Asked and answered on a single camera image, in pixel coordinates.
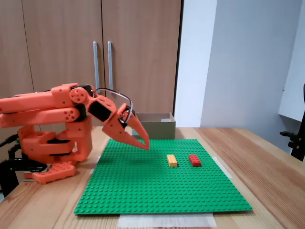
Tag red lego block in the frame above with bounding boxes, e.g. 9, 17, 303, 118
188, 154, 202, 167

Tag long masking tape strip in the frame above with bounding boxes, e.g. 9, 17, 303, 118
118, 213, 217, 229

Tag yellow lego block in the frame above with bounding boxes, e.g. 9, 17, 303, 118
166, 154, 179, 167

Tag small masking tape strip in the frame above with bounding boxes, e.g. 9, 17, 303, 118
89, 155, 102, 176

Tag metal cabinet door handle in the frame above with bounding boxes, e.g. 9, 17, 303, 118
107, 42, 114, 91
92, 42, 101, 91

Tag wooden cabinet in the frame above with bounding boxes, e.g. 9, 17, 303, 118
0, 0, 184, 127

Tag green lego baseplate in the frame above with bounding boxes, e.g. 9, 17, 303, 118
73, 138, 253, 215

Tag cardboard box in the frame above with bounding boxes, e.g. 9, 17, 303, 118
126, 112, 176, 144

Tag black power cable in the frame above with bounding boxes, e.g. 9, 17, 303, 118
0, 135, 20, 147

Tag black stand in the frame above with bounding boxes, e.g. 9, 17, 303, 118
280, 83, 305, 163

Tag short masking tape strip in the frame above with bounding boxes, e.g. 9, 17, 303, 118
214, 156, 234, 179

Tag black table clamp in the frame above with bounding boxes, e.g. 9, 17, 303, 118
0, 143, 50, 198

